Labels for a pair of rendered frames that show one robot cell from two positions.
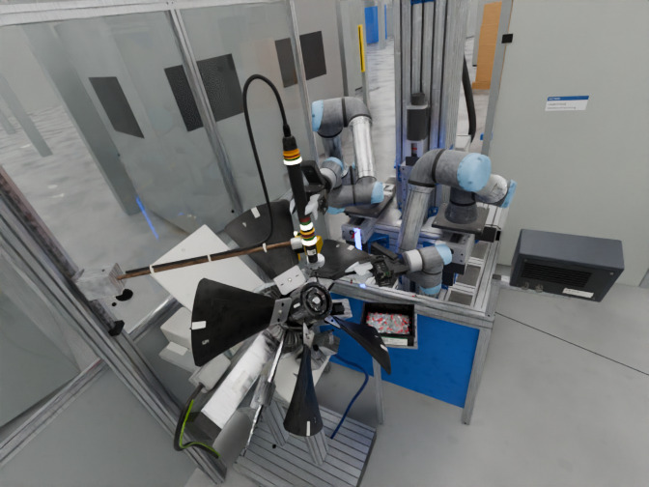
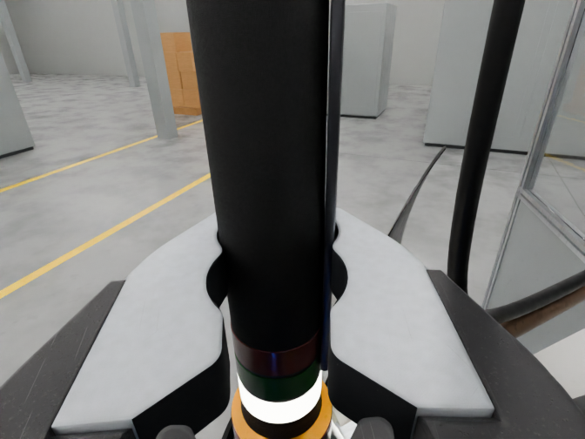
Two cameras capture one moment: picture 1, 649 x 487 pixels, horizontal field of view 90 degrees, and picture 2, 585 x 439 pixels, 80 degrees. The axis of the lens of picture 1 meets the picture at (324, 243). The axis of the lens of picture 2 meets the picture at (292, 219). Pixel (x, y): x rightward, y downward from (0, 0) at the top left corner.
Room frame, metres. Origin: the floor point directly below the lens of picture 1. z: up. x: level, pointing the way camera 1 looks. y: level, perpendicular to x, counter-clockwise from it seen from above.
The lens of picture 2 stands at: (0.91, 0.01, 1.55)
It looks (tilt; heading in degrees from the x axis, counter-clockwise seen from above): 28 degrees down; 157
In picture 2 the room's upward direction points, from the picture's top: 1 degrees counter-clockwise
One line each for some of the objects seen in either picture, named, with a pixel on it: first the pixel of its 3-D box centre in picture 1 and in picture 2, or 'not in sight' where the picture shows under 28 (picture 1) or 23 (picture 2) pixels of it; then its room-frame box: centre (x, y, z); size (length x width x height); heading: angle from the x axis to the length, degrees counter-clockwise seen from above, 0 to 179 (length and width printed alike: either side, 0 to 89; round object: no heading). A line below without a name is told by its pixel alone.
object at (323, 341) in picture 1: (324, 344); not in sight; (0.79, 0.06, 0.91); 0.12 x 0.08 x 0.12; 58
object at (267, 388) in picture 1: (265, 392); not in sight; (0.53, 0.24, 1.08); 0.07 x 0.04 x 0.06; 158
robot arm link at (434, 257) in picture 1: (433, 257); not in sight; (0.87, -0.37, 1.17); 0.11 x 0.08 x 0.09; 95
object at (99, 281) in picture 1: (100, 281); not in sight; (0.79, 0.67, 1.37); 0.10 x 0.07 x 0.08; 93
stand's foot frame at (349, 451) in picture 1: (306, 450); not in sight; (0.81, 0.29, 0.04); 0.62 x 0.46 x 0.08; 58
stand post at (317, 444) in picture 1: (308, 418); not in sight; (0.76, 0.20, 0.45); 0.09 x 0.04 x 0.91; 148
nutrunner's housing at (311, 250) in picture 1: (302, 207); not in sight; (0.82, 0.04, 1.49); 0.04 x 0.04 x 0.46
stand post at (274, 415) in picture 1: (261, 386); not in sight; (0.88, 0.40, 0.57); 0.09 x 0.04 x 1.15; 148
